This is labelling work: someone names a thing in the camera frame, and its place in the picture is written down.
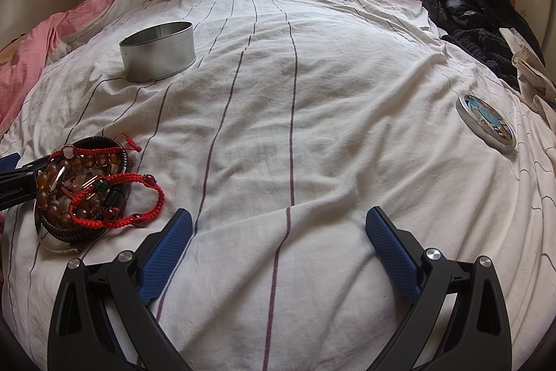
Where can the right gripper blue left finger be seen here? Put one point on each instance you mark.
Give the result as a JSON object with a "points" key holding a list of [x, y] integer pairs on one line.
{"points": [[102, 318]]}

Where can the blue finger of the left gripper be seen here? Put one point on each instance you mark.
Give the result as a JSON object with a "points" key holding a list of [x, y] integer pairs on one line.
{"points": [[19, 185], [9, 162]]}

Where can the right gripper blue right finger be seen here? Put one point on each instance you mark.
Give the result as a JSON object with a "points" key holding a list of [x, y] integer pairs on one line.
{"points": [[477, 336]]}

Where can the pink blanket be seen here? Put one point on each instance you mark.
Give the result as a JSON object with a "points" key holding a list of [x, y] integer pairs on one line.
{"points": [[23, 60]]}

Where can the round silver metal tin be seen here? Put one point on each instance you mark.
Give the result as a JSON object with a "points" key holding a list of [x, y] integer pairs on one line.
{"points": [[158, 52]]}

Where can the round decorated tin lid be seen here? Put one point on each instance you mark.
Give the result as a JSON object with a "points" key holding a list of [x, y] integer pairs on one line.
{"points": [[486, 123]]}

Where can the beige crumpled cloth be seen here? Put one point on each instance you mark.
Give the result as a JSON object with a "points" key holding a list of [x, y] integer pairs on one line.
{"points": [[536, 89]]}

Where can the white striped bed sheet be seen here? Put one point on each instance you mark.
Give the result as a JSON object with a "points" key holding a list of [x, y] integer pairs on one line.
{"points": [[296, 118]]}

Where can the black jacket pile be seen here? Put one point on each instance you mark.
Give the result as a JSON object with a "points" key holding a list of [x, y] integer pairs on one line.
{"points": [[475, 25]]}

